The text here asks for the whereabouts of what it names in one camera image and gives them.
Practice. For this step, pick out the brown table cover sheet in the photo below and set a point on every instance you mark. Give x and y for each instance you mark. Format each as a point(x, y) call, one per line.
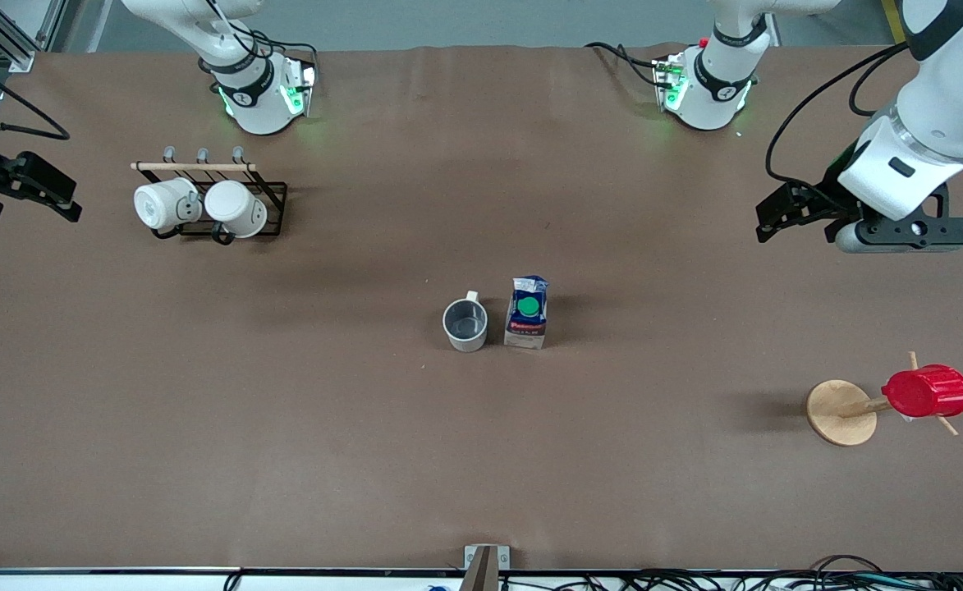
point(530, 460)

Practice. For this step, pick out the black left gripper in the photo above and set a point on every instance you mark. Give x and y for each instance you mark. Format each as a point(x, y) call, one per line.
point(827, 199)

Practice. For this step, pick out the blue milk carton green cap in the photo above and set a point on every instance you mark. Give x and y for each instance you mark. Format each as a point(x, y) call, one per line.
point(526, 312)

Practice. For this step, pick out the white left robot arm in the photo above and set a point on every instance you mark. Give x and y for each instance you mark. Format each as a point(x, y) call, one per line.
point(941, 107)

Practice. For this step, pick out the red plastic cup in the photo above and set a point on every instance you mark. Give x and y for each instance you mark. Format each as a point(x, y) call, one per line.
point(927, 391)

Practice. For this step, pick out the aluminium frame profile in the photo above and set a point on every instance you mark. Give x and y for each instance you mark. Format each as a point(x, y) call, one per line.
point(5, 37)

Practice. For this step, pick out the white mug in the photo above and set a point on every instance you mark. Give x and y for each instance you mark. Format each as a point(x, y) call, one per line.
point(165, 205)
point(235, 209)

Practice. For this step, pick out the wooden mug tree stand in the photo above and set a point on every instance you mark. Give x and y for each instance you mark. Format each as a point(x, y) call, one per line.
point(838, 414)

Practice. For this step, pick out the metal bracket with post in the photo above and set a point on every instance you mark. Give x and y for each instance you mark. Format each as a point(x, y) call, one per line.
point(485, 566)

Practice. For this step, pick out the grey mug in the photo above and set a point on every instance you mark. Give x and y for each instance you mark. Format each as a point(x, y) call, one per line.
point(465, 322)

